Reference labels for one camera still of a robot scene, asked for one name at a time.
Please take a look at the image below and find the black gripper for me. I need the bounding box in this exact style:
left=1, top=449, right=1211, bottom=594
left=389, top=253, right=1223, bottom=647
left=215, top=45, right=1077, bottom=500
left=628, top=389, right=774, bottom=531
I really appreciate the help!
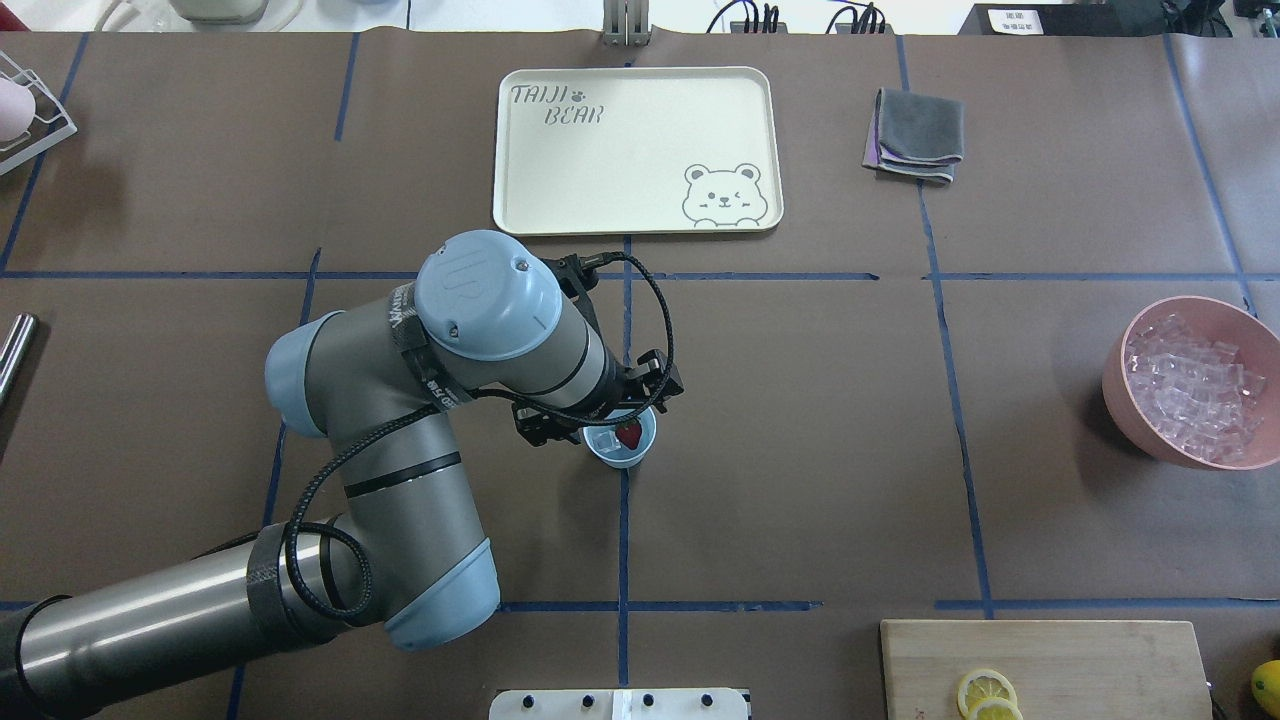
left=512, top=350, right=684, bottom=447

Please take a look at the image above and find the steel muddler black tip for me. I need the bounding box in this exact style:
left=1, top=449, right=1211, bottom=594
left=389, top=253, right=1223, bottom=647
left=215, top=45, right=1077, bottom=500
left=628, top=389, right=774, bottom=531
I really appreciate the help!
left=0, top=313, right=40, bottom=407

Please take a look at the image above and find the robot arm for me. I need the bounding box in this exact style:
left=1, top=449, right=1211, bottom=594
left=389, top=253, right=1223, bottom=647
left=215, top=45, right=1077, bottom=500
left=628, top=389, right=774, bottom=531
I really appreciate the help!
left=3, top=231, right=682, bottom=719

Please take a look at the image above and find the light blue plastic cup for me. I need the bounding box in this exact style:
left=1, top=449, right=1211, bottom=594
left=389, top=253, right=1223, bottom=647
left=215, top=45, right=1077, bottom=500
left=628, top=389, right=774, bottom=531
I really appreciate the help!
left=581, top=407, right=657, bottom=469

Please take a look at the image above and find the clear ice cube pile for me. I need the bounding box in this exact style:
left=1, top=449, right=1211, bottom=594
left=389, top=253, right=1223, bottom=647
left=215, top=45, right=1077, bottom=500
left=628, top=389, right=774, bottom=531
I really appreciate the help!
left=1124, top=313, right=1268, bottom=464

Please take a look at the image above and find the pink upturned cup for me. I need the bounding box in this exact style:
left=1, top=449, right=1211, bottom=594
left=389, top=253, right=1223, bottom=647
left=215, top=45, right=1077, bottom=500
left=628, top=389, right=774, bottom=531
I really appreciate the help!
left=0, top=77, right=36, bottom=143

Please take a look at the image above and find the cream bear serving tray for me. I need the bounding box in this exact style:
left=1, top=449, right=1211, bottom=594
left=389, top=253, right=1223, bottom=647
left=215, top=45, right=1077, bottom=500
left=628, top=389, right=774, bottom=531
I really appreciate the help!
left=492, top=67, right=785, bottom=236

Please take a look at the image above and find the purple folded cloth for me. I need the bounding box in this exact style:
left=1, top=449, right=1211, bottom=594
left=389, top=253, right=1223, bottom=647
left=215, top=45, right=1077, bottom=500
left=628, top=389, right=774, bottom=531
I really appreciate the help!
left=863, top=94, right=884, bottom=170

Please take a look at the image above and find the grey folded cloth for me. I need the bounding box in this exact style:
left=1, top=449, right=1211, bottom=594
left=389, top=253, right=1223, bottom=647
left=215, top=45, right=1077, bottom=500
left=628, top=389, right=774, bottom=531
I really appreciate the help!
left=877, top=87, right=966, bottom=184

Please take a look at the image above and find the lemon slices row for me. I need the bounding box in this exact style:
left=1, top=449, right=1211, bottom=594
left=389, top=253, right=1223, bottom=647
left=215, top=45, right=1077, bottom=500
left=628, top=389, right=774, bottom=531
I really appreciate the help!
left=955, top=667, right=1024, bottom=719

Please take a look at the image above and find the bamboo cutting board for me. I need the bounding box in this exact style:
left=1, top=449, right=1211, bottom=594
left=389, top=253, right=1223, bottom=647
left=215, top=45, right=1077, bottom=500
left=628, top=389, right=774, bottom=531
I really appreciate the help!
left=879, top=619, right=1212, bottom=719

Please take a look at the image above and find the pink bowl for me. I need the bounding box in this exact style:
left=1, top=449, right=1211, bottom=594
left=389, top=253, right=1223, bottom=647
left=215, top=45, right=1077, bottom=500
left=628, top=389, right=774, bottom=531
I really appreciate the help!
left=1102, top=295, right=1279, bottom=471

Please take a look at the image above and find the whole lemon bottom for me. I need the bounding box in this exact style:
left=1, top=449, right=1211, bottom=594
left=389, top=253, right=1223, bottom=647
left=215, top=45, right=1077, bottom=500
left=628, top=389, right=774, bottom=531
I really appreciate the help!
left=1249, top=659, right=1280, bottom=719

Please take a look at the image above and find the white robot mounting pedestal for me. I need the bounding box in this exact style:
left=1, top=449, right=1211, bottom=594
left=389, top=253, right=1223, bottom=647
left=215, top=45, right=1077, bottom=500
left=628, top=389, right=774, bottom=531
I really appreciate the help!
left=488, top=687, right=753, bottom=719

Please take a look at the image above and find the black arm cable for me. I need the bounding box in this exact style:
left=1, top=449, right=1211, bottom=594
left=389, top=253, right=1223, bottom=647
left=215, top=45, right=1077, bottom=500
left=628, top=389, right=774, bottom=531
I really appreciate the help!
left=282, top=250, right=677, bottom=621

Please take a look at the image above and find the white wire cup rack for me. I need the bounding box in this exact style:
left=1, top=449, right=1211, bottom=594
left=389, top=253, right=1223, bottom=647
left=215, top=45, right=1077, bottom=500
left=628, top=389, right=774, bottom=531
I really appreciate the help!
left=1, top=53, right=78, bottom=176

